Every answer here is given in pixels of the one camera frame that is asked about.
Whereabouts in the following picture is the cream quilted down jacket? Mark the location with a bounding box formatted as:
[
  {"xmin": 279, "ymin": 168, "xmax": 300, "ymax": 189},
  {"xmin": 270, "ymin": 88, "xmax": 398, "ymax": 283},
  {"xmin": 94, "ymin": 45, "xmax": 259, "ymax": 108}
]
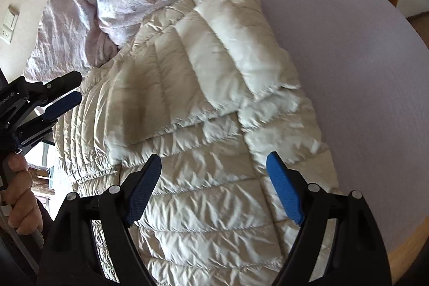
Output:
[{"xmin": 54, "ymin": 0, "xmax": 338, "ymax": 285}]

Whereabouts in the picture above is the person's left hand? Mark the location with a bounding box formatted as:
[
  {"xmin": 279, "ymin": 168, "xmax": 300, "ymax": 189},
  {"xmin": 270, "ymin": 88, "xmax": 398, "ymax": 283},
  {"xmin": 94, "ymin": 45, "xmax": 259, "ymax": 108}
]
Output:
[{"xmin": 1, "ymin": 154, "xmax": 43, "ymax": 235}]

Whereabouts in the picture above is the lilac bed sheet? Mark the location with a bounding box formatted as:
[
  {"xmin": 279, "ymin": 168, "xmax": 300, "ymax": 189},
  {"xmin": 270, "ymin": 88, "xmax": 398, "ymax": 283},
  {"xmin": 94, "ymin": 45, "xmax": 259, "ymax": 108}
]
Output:
[{"xmin": 260, "ymin": 0, "xmax": 428, "ymax": 250}]

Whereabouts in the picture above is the white wall switch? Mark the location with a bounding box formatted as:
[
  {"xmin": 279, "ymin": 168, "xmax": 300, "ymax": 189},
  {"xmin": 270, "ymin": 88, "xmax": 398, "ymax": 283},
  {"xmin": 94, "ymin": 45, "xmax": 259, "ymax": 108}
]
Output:
[{"xmin": 1, "ymin": 5, "xmax": 19, "ymax": 44}]

